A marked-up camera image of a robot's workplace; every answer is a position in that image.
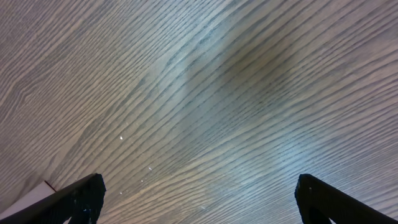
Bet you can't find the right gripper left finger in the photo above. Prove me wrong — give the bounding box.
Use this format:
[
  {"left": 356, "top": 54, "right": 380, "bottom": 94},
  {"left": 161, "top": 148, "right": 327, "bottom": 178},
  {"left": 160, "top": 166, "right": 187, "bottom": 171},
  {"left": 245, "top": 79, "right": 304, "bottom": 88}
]
[{"left": 1, "top": 173, "right": 106, "bottom": 224}]

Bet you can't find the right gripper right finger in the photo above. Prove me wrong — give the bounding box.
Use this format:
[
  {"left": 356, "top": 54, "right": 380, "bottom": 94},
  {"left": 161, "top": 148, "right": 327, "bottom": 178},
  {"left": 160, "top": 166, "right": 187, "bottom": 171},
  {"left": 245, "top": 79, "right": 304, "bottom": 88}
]
[{"left": 295, "top": 174, "right": 397, "bottom": 224}]

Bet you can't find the white cardboard box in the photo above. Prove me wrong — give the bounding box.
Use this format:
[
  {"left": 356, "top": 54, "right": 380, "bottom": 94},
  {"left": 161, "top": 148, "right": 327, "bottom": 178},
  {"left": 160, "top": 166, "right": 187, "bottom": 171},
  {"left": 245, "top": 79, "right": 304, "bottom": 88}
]
[{"left": 1, "top": 181, "right": 73, "bottom": 224}]

